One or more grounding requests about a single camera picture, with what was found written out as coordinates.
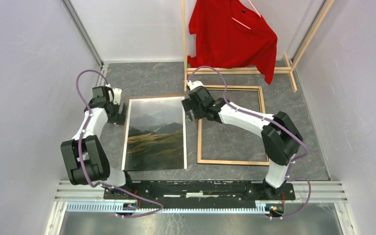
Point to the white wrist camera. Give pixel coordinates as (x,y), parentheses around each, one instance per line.
(114,94)
(191,85)

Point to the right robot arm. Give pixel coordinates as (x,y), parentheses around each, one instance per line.
(281,138)

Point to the brown backing board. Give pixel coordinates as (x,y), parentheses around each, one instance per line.
(153,96)

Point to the wooden picture frame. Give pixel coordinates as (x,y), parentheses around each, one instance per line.
(231,125)

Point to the landscape photo print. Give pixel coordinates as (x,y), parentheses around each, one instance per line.
(155,135)

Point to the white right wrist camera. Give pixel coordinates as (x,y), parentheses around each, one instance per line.
(191,85)

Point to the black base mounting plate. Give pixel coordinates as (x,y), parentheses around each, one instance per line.
(199,194)

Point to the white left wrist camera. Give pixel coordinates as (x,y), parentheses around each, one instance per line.
(114,94)

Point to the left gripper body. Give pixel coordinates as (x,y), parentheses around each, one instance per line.
(115,118)

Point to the wooden clothes rack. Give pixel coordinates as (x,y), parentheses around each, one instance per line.
(290,63)

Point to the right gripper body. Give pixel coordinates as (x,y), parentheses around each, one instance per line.
(188,105)

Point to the pink clothes hanger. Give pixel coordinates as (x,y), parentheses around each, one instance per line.
(244,13)

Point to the red t-shirt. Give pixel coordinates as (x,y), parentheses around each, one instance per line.
(220,43)

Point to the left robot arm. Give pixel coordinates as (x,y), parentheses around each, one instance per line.
(85,160)

